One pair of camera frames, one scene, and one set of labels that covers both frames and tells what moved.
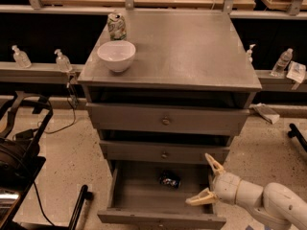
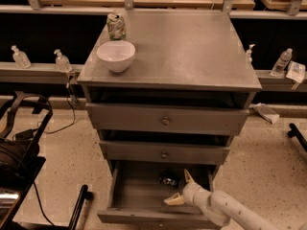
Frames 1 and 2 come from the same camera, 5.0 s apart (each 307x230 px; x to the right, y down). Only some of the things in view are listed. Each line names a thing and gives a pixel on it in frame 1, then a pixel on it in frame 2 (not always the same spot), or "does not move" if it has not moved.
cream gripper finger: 217,168 → 188,176
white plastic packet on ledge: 295,72 does not move
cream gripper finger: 206,196 → 176,199
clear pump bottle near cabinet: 62,61 does not move
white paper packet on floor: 266,112 does not move
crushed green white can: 116,25 does not move
